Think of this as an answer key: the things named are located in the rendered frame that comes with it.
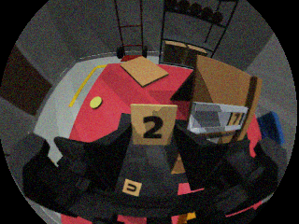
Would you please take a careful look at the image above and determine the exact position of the yellow flat disc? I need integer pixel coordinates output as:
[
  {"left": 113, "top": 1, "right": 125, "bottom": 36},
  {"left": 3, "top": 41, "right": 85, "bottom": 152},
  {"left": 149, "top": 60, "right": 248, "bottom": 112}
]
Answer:
[{"left": 90, "top": 96, "right": 102, "bottom": 108}]

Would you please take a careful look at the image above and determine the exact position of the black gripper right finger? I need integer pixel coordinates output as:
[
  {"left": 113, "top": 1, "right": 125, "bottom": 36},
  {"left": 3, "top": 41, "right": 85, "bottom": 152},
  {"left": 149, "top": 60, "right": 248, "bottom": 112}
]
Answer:
[{"left": 173, "top": 123, "right": 251, "bottom": 190}]

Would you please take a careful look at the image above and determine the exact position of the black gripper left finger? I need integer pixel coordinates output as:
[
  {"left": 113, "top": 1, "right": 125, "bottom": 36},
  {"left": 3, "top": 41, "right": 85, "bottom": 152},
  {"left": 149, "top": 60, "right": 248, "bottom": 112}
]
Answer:
[{"left": 53, "top": 123, "right": 132, "bottom": 191}]

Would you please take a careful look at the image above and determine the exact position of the white paper ticket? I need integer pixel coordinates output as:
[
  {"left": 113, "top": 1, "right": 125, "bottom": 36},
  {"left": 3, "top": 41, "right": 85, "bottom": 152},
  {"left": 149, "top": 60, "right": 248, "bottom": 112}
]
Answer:
[{"left": 208, "top": 137, "right": 220, "bottom": 143}]

